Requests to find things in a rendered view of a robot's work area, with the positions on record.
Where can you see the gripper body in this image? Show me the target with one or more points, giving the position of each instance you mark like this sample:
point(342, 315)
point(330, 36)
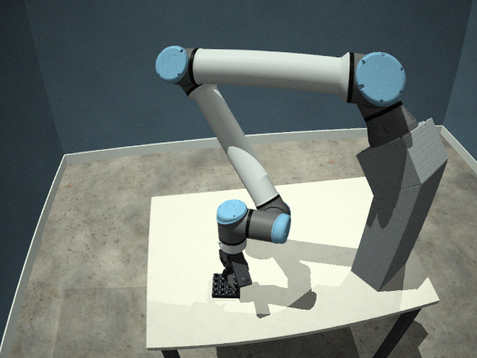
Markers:
point(224, 258)

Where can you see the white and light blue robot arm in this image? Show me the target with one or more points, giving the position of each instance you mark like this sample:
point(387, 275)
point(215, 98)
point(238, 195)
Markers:
point(378, 76)

